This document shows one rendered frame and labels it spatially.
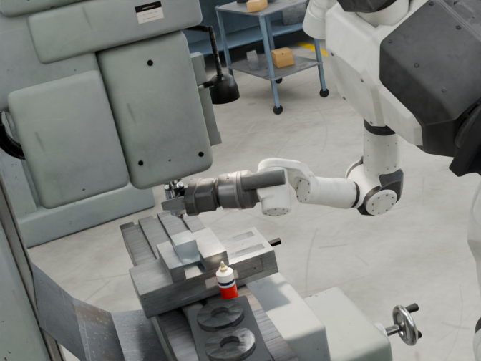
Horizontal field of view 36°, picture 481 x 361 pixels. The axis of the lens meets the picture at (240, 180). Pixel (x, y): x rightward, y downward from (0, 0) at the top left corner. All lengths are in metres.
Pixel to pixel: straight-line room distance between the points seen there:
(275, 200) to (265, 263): 0.27
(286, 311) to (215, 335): 0.55
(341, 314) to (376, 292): 1.46
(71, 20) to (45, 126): 0.21
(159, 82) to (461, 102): 0.61
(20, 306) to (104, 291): 2.50
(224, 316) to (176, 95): 0.47
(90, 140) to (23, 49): 0.22
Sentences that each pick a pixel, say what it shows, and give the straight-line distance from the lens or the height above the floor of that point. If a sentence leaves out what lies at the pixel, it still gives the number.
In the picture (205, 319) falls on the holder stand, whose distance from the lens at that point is 1.38.
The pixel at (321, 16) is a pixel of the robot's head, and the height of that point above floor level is 1.61.
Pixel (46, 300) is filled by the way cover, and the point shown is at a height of 1.09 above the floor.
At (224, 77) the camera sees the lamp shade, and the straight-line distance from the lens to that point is 1.71.
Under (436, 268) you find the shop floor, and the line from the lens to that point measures 3.62.
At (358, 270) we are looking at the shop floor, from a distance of 3.66.
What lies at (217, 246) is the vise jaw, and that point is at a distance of 1.81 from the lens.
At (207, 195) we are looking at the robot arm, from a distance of 1.64.
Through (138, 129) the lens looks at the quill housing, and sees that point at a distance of 1.53.
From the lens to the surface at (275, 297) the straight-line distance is 1.92.
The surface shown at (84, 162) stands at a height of 1.42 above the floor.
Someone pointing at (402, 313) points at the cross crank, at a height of 0.71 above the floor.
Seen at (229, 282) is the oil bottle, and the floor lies 1.02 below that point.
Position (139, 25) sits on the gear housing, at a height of 1.66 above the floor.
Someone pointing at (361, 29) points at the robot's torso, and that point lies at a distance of 1.28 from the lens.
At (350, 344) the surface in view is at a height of 0.76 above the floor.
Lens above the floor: 1.91
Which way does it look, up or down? 23 degrees down
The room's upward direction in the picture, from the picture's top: 12 degrees counter-clockwise
